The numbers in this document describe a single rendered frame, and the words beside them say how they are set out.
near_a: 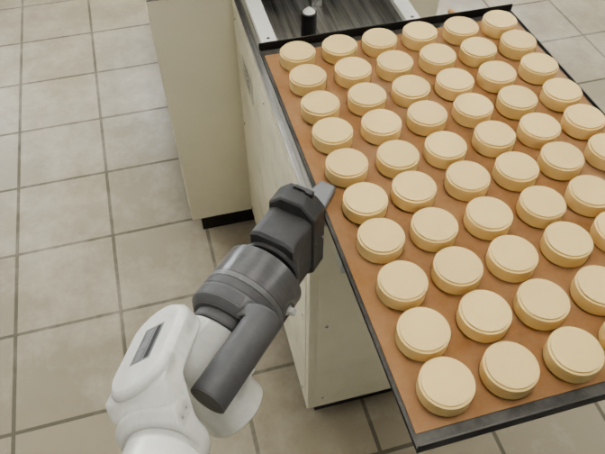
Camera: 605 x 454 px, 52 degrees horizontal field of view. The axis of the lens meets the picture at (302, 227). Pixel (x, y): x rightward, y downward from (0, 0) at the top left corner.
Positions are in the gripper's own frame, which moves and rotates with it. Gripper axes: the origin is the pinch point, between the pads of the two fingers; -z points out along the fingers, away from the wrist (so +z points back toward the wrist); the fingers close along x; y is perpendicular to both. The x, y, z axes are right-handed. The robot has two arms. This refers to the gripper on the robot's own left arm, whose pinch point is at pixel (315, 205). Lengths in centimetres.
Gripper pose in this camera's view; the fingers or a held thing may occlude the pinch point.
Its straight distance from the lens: 70.0
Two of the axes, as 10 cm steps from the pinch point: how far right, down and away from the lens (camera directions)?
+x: 0.0, -6.4, -7.7
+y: -8.7, -3.8, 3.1
